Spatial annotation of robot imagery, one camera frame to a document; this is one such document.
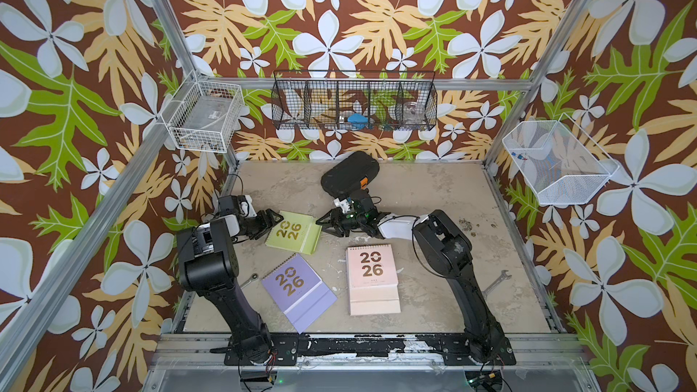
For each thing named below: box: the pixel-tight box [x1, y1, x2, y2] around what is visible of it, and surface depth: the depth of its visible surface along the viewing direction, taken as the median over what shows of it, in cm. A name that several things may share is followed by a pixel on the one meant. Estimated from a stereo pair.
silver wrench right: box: [481, 269, 513, 299], surface depth 90 cm
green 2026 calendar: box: [265, 210, 323, 255], surface depth 98 cm
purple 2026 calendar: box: [261, 253, 338, 334], surface depth 86 cm
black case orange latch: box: [320, 150, 380, 199], surface depth 111 cm
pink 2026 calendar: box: [345, 244, 402, 316], surface depth 84 cm
